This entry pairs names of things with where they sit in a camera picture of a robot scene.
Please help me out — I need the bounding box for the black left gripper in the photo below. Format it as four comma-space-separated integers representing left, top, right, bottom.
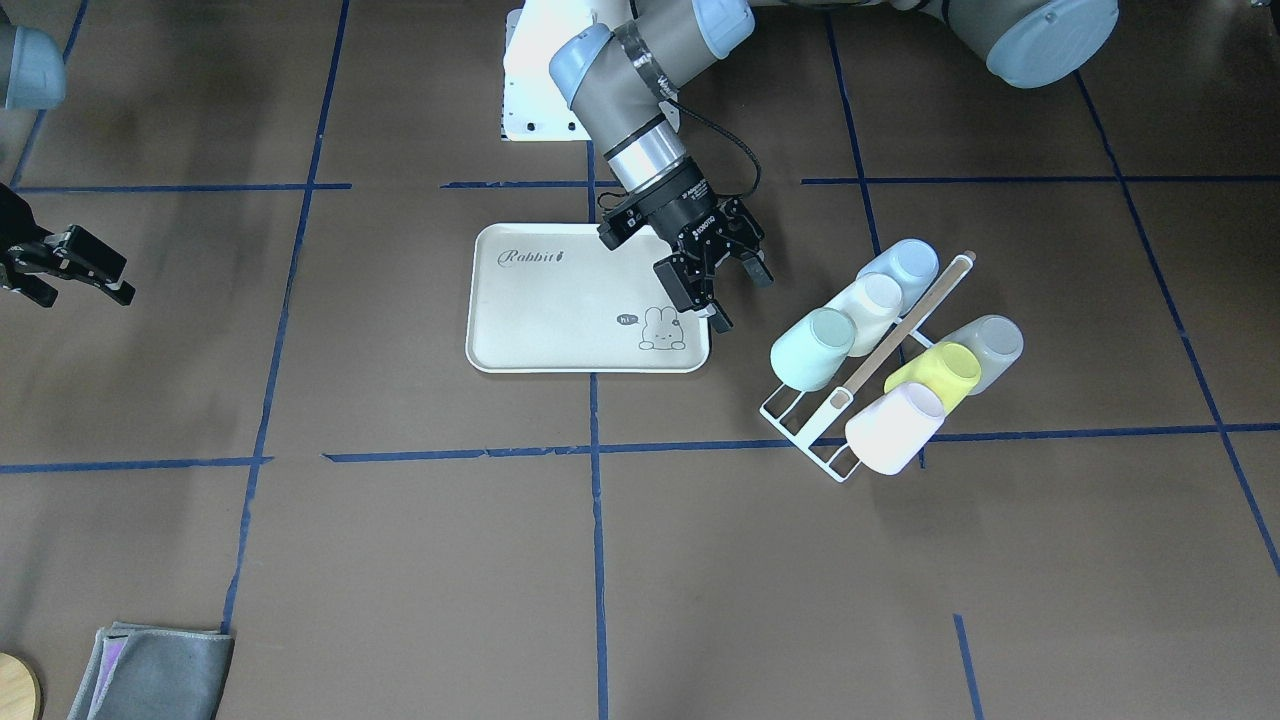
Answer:
640, 176, 774, 333

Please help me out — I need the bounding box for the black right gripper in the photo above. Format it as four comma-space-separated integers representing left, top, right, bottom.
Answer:
1, 184, 136, 307

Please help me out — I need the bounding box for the mint green cup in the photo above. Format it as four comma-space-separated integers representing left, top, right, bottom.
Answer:
771, 307, 855, 392

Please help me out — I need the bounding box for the cream rabbit tray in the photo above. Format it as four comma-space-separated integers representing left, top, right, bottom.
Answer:
465, 223, 710, 373

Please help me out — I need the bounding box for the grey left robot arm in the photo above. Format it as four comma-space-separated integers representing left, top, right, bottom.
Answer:
549, 1, 1119, 333

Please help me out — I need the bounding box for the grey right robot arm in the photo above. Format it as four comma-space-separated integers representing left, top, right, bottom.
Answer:
1, 14, 136, 307

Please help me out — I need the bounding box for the cream white cup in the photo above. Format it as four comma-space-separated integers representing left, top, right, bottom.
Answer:
826, 273, 902, 357

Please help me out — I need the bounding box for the light blue cup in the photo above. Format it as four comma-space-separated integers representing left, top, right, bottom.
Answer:
856, 238, 940, 316

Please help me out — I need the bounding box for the pink cup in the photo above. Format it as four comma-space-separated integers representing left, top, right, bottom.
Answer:
845, 382, 946, 477

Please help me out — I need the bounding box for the yellow cup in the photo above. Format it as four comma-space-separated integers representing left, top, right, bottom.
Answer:
883, 341, 982, 415

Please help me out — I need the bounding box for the grey cup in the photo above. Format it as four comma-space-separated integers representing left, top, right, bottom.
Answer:
942, 314, 1025, 396

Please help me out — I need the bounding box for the grey folded cloth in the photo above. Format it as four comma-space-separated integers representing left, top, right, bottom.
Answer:
68, 621, 236, 719

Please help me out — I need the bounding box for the round wooden stand base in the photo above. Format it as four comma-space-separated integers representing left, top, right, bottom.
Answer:
1, 652, 44, 719

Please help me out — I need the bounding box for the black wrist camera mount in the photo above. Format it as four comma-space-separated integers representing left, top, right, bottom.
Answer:
596, 204, 648, 251

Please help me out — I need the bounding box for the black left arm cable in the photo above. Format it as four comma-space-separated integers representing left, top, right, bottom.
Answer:
655, 95, 763, 206

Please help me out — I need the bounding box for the white wire cup rack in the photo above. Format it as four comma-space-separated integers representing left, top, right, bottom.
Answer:
759, 250, 977, 483

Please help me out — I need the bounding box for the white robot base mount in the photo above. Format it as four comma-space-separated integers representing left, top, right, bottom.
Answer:
500, 1, 598, 142

